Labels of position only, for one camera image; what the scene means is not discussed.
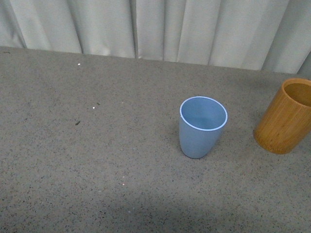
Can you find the bamboo chopstick holder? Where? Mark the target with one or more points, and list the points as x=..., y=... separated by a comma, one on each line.
x=287, y=119

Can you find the blue plastic cup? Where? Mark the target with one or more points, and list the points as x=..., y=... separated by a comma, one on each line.
x=201, y=122

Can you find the white curtain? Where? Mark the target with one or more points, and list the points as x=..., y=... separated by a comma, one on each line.
x=270, y=35

